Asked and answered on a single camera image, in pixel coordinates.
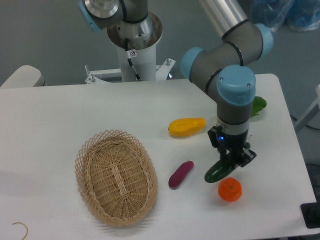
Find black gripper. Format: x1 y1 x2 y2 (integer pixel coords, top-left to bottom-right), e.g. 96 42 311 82
207 125 257 168

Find dark green cucumber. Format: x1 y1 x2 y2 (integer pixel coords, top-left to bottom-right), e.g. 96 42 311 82
204 141 251 184

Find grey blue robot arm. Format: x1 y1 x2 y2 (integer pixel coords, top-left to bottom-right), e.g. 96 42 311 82
78 0 273 168

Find orange tangerine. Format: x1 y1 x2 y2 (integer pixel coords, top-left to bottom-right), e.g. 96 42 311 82
218 177 243 202

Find yellow papaya half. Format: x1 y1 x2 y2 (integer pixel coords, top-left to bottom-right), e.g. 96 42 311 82
168 117 207 137

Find purple sweet potato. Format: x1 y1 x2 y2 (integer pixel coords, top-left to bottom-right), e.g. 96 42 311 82
168 161 194 189

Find green leafy vegetable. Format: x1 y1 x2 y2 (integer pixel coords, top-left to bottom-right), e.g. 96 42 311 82
251 96 267 117

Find black device at edge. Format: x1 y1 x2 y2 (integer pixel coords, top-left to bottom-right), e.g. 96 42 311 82
300 202 320 229

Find white furniture leg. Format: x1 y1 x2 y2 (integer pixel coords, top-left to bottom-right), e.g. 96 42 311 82
294 85 320 133

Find woven wicker basket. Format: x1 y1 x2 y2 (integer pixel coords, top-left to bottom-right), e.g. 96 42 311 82
75 129 158 227

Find blue plastic bags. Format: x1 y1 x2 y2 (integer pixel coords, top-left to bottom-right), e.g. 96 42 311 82
250 0 320 32

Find tan rubber band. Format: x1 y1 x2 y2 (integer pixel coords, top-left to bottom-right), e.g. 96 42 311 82
12 222 29 239

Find white chair corner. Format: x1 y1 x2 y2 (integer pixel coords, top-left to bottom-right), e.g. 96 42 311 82
0 65 46 89

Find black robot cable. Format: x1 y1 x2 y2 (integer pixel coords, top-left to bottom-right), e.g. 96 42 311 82
124 37 143 82

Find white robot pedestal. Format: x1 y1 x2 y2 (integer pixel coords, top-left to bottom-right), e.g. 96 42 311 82
85 12 176 84

